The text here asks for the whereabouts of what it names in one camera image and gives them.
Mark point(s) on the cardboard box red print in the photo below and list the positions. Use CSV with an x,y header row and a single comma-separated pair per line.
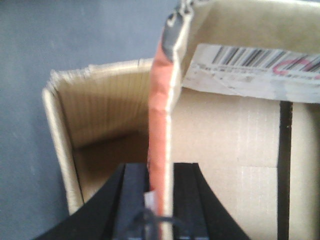
x,y
260,157

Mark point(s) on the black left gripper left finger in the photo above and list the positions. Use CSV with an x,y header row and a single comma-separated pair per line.
x,y
116,212

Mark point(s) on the white barcode label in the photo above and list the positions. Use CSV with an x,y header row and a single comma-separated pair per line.
x,y
264,73

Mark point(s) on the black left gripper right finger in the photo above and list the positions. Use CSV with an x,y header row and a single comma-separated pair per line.
x,y
202,214

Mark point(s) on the small open brown carton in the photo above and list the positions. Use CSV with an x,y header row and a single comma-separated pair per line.
x,y
98,119

